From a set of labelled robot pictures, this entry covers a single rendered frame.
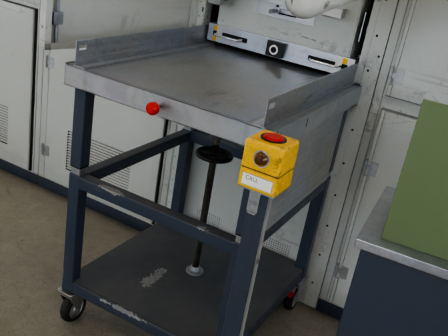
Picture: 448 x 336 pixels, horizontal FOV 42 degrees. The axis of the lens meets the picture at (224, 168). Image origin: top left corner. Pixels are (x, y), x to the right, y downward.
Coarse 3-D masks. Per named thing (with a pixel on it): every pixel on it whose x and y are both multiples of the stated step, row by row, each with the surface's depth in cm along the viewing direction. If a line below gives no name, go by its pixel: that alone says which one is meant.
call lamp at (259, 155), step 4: (256, 152) 108; (260, 152) 107; (264, 152) 107; (256, 156) 107; (260, 156) 106; (264, 156) 106; (268, 156) 107; (256, 160) 107; (260, 160) 106; (264, 160) 106; (268, 160) 107; (256, 164) 107; (260, 164) 107; (264, 164) 107; (268, 164) 107
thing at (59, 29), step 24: (48, 0) 162; (72, 0) 171; (96, 0) 178; (120, 0) 184; (144, 0) 192; (168, 0) 200; (48, 24) 165; (72, 24) 174; (96, 24) 181; (120, 24) 188; (144, 24) 196; (168, 24) 204; (192, 24) 209; (48, 48) 168; (72, 48) 174
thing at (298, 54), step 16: (208, 32) 207; (224, 32) 204; (240, 32) 201; (240, 48) 203; (256, 48) 200; (288, 48) 194; (304, 48) 192; (304, 64) 193; (320, 64) 191; (352, 64) 186
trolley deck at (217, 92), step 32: (128, 64) 165; (160, 64) 171; (192, 64) 178; (224, 64) 185; (256, 64) 192; (128, 96) 148; (160, 96) 143; (192, 96) 146; (224, 96) 151; (256, 96) 156; (352, 96) 180; (192, 128) 141; (224, 128) 137; (256, 128) 133; (288, 128) 137
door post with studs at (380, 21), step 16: (384, 0) 177; (384, 16) 178; (368, 32) 182; (384, 32) 180; (368, 48) 184; (384, 48) 181; (368, 64) 185; (368, 80) 186; (368, 96) 187; (352, 128) 193; (352, 144) 194; (352, 160) 196; (336, 192) 202; (336, 208) 203; (336, 224) 205; (320, 256) 211; (320, 272) 213
